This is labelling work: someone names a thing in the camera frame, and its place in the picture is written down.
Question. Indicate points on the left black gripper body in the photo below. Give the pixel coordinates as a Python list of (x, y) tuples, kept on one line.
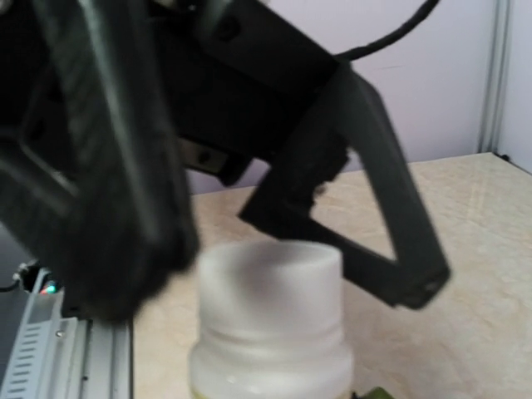
[(238, 78)]

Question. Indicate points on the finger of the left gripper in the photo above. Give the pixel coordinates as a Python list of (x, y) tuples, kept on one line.
[(342, 155), (92, 184)]

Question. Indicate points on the white pill bottle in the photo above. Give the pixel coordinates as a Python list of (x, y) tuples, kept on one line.
[(271, 323)]

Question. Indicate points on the green three-compartment pill box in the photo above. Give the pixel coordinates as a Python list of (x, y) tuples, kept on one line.
[(375, 393)]

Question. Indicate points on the left aluminium frame post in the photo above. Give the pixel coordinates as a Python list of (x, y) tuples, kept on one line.
[(496, 78)]

